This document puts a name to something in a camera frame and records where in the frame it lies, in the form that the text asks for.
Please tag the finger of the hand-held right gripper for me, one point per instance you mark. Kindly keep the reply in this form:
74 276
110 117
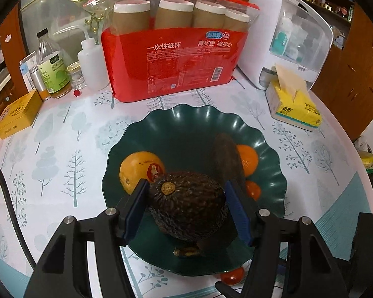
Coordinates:
366 248
228 288

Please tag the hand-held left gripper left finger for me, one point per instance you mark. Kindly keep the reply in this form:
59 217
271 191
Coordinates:
136 211

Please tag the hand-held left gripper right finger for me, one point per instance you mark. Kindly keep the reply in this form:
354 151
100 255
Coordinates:
239 211

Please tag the yellow orange with sticker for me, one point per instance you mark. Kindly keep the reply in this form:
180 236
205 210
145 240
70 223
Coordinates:
136 167

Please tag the dark avocado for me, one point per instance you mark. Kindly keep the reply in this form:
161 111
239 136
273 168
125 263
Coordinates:
186 208

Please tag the orange tangerine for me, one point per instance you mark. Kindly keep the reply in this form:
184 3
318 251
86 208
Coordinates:
248 161

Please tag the dark brown elongated fruit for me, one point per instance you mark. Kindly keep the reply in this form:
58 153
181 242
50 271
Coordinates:
227 158

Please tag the dark green scalloped plate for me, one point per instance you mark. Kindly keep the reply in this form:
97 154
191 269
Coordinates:
180 142

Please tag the small red cherry tomato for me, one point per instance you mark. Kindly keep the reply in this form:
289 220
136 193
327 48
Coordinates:
233 276

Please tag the teal striped table runner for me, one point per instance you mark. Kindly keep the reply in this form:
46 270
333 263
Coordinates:
342 205

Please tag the tree print tablecloth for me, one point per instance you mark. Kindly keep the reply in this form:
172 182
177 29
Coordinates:
65 177

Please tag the yellow green bag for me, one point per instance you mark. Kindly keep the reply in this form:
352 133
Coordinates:
368 158

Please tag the yellow tissue pack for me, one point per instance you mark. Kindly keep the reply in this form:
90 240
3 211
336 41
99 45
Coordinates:
298 111

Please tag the small red bead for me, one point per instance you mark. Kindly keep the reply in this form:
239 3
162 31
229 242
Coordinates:
77 92

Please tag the small glass jar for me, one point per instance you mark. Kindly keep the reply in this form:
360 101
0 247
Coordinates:
76 77

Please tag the red pack of paper cups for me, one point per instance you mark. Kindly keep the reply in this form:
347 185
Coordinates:
174 68

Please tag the white squeeze bottle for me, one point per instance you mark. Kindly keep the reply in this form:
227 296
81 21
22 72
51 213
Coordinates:
93 65

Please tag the yellow tin box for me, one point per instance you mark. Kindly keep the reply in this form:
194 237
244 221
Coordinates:
15 118

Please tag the green label glass bottle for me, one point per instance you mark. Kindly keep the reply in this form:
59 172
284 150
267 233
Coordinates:
56 74

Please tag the silver can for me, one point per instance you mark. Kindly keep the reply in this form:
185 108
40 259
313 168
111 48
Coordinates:
39 80

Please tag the wooden cabinet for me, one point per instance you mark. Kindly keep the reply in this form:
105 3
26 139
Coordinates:
354 83

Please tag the white cosmetic storage box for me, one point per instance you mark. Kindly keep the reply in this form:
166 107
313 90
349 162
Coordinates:
258 37

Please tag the white teal tube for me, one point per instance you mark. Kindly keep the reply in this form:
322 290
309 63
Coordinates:
281 35

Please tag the white and blue box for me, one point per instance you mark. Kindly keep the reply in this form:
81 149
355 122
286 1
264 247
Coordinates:
26 68

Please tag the frosted glass door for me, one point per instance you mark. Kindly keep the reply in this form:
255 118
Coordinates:
49 15

